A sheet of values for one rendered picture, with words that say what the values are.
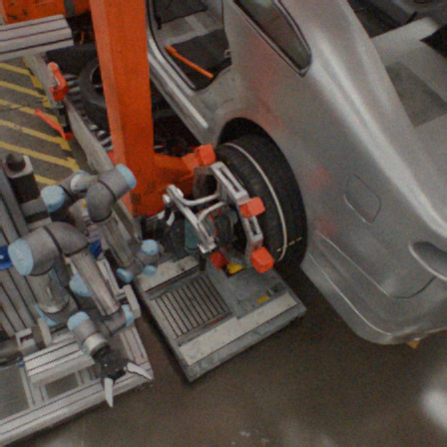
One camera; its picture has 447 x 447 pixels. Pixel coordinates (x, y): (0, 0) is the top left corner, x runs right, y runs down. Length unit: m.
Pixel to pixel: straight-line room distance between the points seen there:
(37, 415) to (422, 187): 2.10
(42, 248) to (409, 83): 2.27
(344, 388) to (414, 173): 1.69
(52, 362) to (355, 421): 1.68
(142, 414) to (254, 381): 0.65
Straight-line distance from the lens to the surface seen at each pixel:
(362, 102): 1.99
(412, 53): 3.57
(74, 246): 1.93
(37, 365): 2.48
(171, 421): 3.09
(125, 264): 2.36
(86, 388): 2.96
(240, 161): 2.46
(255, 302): 3.22
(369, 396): 3.30
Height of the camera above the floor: 2.98
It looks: 54 degrees down
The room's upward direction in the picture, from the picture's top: 6 degrees clockwise
